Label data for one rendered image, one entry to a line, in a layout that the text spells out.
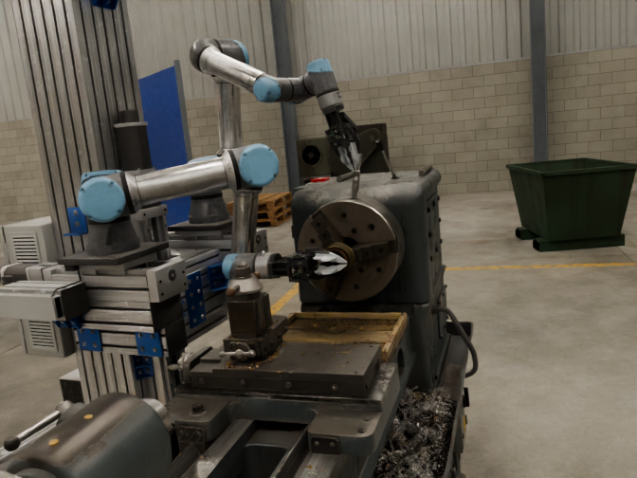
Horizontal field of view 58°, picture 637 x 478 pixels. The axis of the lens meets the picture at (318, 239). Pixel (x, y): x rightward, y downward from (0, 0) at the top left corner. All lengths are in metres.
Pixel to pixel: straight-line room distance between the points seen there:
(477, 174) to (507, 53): 2.30
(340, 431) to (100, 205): 0.85
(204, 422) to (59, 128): 1.18
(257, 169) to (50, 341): 1.03
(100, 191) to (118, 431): 0.94
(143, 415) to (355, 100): 11.38
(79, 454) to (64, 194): 1.48
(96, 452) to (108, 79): 1.51
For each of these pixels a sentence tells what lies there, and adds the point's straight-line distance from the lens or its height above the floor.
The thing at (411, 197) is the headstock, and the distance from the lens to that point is 1.85.
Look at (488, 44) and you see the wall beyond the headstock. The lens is 11.84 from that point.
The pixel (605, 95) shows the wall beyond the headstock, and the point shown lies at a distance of 11.93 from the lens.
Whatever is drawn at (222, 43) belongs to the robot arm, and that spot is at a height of 1.78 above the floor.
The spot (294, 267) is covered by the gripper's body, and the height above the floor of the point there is 1.08.
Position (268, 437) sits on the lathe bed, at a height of 0.84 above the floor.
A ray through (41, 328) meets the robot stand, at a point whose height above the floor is 0.87.
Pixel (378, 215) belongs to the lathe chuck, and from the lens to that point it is 1.71.
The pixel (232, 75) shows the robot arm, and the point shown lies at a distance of 1.96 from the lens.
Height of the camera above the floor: 1.44
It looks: 10 degrees down
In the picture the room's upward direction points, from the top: 6 degrees counter-clockwise
